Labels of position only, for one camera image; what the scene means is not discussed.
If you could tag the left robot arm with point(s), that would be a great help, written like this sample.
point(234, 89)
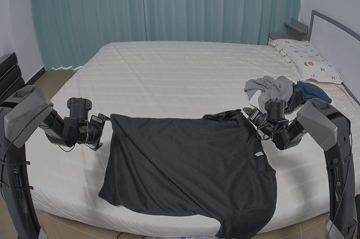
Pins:
point(25, 114)

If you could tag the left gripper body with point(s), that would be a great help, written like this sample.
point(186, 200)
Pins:
point(92, 133)

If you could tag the black T-shirt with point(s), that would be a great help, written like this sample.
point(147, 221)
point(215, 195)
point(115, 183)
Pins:
point(182, 161)

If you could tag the grey bedside table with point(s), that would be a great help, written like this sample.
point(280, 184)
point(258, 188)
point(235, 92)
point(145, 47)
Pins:
point(295, 28)

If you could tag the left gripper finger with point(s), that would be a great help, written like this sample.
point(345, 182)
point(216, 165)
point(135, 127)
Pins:
point(98, 147)
point(107, 118)

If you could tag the white printed pillow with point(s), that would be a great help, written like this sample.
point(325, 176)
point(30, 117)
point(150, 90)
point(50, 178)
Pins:
point(306, 59)

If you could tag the bed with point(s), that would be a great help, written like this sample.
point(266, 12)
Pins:
point(182, 77)

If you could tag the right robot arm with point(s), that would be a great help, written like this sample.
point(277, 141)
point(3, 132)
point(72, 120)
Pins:
point(317, 122)

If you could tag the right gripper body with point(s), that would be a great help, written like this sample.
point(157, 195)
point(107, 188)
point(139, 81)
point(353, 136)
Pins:
point(259, 117)

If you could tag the pile of clothes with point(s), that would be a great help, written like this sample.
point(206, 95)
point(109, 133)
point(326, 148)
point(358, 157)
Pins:
point(277, 88)

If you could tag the black chest of drawers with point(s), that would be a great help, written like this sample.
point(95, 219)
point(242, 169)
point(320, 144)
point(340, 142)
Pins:
point(9, 74)

